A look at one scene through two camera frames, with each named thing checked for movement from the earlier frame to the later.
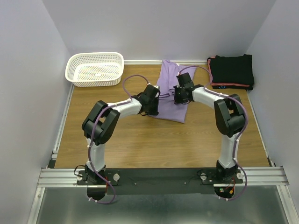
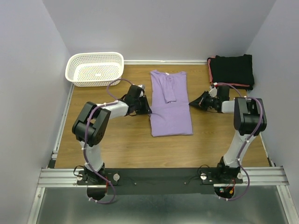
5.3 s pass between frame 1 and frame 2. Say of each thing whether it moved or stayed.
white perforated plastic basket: stayed
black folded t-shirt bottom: stayed
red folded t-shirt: stayed
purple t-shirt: moved
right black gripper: moved
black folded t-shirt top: stayed
